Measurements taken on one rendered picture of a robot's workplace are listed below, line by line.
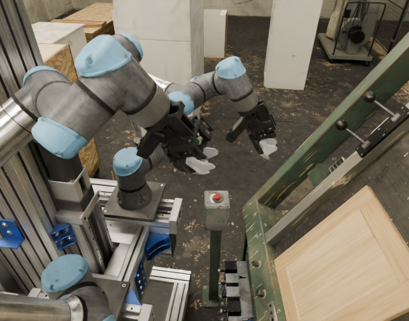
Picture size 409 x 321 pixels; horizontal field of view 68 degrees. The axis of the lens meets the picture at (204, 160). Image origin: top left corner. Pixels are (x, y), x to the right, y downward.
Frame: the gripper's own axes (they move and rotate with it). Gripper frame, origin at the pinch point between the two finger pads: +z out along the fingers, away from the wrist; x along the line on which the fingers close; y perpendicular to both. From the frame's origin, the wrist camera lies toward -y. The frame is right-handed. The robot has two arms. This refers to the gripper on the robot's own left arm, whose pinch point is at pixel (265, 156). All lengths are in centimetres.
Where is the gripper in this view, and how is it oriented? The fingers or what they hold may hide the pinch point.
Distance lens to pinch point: 106.3
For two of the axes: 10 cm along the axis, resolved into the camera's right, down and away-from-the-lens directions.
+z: 4.6, 7.4, 4.9
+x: 1.7, -6.1, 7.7
